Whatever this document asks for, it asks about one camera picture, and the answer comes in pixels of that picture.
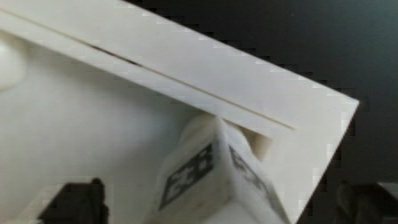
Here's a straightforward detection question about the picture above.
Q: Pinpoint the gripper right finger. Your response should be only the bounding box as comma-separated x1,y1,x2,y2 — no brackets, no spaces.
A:
333,182,398,224

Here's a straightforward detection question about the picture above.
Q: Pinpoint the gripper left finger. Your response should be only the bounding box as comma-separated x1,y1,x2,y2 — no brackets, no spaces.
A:
38,178,111,224

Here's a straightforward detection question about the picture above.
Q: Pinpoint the white square tabletop tray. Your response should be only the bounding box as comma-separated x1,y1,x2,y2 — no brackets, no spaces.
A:
0,0,359,224

